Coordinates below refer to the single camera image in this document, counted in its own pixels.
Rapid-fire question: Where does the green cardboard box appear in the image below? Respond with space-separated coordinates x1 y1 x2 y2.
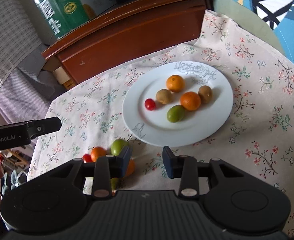
34 0 116 39

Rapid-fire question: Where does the orange tangerine front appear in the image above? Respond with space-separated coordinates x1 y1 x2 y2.
180 92 201 111

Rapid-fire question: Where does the checkered grey cloth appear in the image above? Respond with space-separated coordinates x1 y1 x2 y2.
0 0 65 123

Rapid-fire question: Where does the brown kiwi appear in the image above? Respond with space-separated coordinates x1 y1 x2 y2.
198 86 213 103
156 89 172 105

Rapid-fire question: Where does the white ceramic plate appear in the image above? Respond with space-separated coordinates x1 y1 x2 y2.
122 61 233 147

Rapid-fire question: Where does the floral tablecloth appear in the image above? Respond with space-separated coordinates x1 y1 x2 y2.
28 11 294 236

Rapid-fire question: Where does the small cardboard box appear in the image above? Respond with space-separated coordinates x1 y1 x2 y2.
43 57 76 90

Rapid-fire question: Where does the brown kiwi right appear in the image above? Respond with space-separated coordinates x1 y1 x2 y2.
198 86 213 103

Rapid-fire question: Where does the green fruit on plate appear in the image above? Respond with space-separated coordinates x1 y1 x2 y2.
167 105 185 123

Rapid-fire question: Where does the green oval fruit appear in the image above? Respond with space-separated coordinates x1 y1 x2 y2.
110 178 119 192

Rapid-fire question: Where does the orange tangerine back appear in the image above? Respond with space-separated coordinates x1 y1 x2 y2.
166 75 185 93

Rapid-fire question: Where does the orange tangerine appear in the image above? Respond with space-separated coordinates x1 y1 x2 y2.
166 75 185 93
180 92 201 111
124 159 135 178
90 147 107 162

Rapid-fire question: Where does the brown kiwi left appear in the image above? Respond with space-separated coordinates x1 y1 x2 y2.
156 89 172 105

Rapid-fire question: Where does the red cherry tomato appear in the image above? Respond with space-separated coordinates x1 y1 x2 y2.
82 154 93 163
144 99 156 111

